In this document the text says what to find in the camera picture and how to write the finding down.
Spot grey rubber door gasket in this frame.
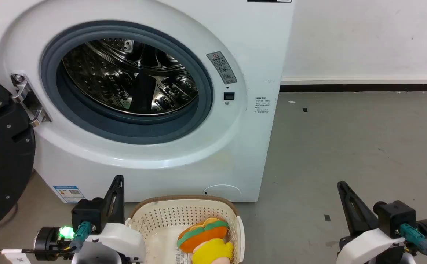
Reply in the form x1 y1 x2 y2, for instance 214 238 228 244
40 21 214 145

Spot round drain filter cover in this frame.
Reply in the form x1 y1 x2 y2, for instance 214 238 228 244
203 184 242 202

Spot metal washing machine door hinge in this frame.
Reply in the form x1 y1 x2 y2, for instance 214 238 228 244
10 73 52 128

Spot white wall cable duct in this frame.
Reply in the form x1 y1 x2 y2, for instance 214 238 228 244
281 76 427 85

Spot stainless steel washing machine drum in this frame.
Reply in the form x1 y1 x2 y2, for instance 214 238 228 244
62 38 200 116

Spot white front-load washing machine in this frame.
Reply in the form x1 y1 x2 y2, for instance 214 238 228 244
0 0 295 203

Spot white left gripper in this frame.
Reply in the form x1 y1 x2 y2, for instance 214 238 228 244
71 175 147 264

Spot cream perforated laundry basket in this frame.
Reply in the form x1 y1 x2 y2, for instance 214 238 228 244
125 195 245 264

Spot black wall baseboard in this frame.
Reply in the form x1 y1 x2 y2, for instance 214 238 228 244
280 84 427 92

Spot blue energy label sticker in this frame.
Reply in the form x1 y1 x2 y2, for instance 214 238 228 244
53 185 86 204

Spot teal plug black cable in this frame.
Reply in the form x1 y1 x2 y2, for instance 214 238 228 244
399 223 427 264
69 221 92 253

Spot orange yellow plush toy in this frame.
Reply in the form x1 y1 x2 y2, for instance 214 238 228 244
176 217 235 264

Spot black washing machine door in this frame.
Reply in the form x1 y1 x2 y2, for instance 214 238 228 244
0 72 36 239

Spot black cable with white tag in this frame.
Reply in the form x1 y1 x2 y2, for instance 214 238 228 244
0 248 77 259

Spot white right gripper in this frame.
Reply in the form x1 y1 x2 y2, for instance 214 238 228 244
337 181 407 264

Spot grey warning sticker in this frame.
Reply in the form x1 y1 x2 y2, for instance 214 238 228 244
206 51 238 85

